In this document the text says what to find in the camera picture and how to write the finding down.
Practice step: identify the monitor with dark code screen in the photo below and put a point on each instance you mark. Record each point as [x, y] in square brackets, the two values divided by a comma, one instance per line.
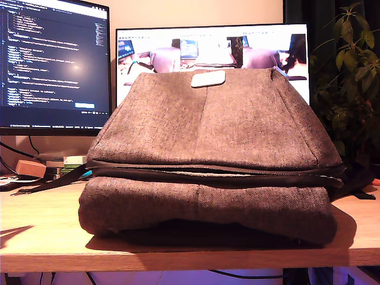
[44, 59]

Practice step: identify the black desk mat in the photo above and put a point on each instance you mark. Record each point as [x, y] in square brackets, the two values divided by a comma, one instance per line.
[9, 186]

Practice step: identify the dark green box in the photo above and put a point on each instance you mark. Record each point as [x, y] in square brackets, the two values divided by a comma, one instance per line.
[69, 171]

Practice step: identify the monitor with white screen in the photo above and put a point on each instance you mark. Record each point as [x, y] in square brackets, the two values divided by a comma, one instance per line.
[148, 34]

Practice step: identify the white and green box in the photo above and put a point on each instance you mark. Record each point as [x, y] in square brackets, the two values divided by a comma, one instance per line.
[74, 161]

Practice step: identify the green leafy houseplant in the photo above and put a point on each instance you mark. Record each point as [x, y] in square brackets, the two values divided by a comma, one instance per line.
[350, 59]

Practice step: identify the grey fabric backpack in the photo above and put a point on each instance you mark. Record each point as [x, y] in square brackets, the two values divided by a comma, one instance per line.
[207, 133]

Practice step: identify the orange scissors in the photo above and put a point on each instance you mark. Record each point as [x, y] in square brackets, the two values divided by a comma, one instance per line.
[376, 181]

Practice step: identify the brown cardboard block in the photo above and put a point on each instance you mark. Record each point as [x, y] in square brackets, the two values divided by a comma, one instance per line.
[29, 167]

